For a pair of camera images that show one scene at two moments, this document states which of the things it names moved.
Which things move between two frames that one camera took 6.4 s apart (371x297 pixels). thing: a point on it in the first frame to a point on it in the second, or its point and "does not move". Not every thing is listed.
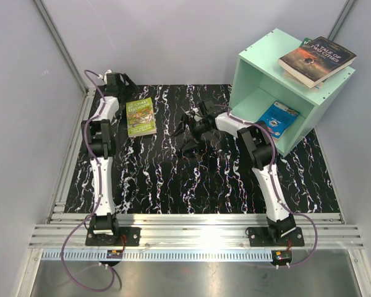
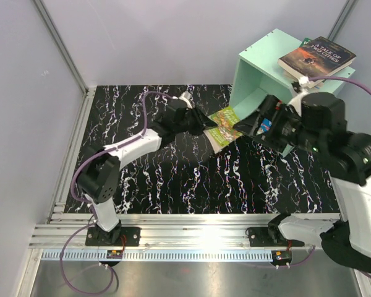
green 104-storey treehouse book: [307, 40] does not move
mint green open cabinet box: [259, 80] does not move
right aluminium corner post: [345, 13] does not move
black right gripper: [194, 143] to [272, 109]
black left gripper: [130, 90] to [201, 121]
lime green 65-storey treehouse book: [140, 117] to [224, 132]
